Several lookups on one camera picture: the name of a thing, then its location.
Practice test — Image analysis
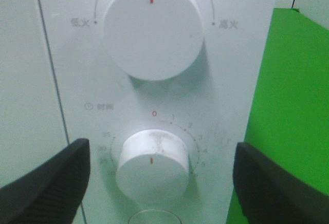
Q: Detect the white microwave oven body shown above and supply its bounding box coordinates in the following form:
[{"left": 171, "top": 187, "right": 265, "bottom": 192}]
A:
[{"left": 40, "top": 0, "right": 275, "bottom": 223}]

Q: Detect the white microwave knob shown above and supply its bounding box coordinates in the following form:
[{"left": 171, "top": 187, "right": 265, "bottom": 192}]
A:
[
  {"left": 116, "top": 129, "right": 189, "bottom": 203},
  {"left": 102, "top": 0, "right": 204, "bottom": 81}
]

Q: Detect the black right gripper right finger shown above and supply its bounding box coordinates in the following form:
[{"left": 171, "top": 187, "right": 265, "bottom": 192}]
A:
[{"left": 233, "top": 142, "right": 328, "bottom": 223}]

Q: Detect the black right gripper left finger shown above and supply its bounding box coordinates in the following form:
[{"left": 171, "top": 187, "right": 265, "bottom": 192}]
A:
[{"left": 1, "top": 138, "right": 90, "bottom": 223}]

